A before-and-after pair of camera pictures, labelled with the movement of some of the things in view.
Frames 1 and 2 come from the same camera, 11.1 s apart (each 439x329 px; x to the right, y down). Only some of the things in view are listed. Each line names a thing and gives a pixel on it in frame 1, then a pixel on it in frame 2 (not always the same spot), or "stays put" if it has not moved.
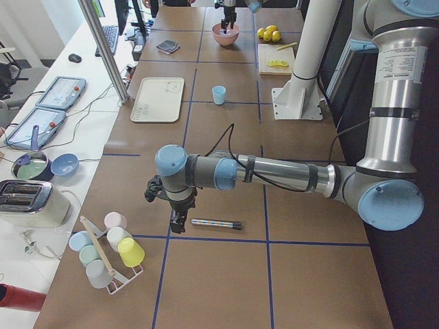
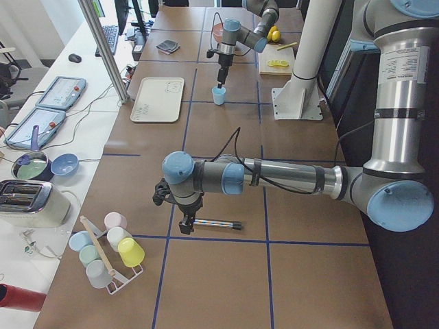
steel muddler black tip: (236, 225) stays put
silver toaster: (35, 204) stays put
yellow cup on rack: (132, 254) stays put
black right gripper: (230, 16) to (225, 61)
